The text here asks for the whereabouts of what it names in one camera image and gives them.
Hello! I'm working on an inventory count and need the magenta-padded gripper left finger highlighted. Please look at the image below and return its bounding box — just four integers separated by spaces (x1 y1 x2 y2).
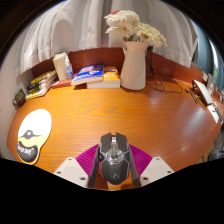
53 143 101 189

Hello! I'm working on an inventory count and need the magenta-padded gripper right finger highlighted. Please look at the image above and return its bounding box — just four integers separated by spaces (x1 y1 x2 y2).
128 143 175 189

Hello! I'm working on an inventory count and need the black grey gaming mouse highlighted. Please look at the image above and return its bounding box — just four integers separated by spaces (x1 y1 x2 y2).
98 132 131 185

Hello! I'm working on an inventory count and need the white yellow black mouse pad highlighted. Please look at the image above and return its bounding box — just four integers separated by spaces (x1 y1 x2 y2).
16 108 53 166

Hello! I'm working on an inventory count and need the white paper sheet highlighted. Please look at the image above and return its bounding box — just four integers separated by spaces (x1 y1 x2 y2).
207 103 224 125

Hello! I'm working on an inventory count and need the black pen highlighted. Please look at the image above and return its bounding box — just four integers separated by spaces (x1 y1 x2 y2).
185 87 199 104

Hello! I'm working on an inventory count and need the white yellow book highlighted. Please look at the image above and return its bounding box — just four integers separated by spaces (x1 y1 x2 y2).
25 83 54 101

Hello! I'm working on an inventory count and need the red book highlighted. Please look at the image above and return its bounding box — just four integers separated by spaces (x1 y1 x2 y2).
50 79 73 89

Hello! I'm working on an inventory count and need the black book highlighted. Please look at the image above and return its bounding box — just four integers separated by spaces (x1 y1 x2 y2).
27 74 58 92
26 79 56 95

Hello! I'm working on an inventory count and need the dark green mug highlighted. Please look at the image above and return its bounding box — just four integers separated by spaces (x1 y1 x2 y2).
12 88 27 108

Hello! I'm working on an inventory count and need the blue book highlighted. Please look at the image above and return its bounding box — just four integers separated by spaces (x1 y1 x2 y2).
70 63 105 87

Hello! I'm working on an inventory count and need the orange yellow book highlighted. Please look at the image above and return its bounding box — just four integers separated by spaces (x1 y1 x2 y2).
86 65 121 90

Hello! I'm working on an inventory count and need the white ceramic jug vase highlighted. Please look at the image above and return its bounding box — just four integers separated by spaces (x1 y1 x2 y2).
119 40 149 91

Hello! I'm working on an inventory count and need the cream lidded tumbler cup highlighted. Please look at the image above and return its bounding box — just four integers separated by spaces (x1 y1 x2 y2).
52 51 69 81

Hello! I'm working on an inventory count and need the white flower bouquet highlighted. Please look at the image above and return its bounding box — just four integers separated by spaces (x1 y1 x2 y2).
104 9 168 48

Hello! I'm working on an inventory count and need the white curtain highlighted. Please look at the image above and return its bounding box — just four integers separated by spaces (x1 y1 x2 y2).
14 0 199 79

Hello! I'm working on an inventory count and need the black cable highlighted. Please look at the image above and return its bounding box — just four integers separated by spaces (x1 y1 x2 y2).
145 49 184 94

